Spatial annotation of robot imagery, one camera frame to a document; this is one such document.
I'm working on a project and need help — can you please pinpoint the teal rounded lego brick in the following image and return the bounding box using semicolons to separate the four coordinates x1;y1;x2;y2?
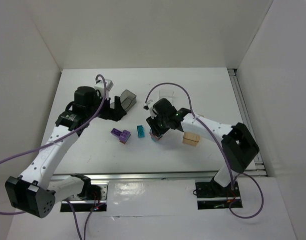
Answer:
149;130;163;142

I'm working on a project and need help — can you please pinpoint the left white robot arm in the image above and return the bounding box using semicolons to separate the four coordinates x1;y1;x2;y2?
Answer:
5;86;126;218

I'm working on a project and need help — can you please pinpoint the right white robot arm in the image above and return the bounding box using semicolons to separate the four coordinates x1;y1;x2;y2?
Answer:
144;98;259;198

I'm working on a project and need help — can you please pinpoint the teal flat lego brick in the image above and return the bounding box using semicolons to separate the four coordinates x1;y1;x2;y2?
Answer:
137;125;145;138

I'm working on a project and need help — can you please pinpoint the purple flat lego brick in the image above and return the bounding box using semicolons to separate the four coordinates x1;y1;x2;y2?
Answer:
111;128;122;138

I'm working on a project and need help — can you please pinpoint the smoky grey plastic container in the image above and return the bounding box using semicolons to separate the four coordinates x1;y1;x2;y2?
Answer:
120;89;137;112

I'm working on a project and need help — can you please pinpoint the clear plastic container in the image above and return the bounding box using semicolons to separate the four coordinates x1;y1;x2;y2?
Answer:
159;89;174;103

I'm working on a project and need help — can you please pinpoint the purple rounded lego brick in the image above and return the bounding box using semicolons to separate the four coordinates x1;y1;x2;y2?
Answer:
118;130;131;144

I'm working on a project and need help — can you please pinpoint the amber plastic container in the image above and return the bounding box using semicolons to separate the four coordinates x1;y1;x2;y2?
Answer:
182;132;200;147

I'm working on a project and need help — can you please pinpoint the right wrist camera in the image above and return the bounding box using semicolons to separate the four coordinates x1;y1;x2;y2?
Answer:
143;99;154;111

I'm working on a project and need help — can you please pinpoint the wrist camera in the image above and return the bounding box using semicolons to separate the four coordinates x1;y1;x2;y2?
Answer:
143;99;154;111
94;79;113;99

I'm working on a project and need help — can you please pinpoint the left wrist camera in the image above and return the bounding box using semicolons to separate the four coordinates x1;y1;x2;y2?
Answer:
94;79;113;99

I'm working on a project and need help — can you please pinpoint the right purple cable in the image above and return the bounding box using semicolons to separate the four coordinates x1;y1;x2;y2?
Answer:
144;82;265;220

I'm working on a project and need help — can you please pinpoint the purple cable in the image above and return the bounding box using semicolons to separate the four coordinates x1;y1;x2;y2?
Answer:
144;82;265;220
0;74;110;240

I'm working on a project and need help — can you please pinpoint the aluminium mounting rail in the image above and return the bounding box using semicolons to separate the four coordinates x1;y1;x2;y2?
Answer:
49;169;218;183

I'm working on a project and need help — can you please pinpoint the side aluminium rail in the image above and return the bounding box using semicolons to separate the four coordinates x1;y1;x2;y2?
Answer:
227;68;268;177

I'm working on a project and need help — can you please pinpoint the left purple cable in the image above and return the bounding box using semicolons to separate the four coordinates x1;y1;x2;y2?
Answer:
0;74;110;240

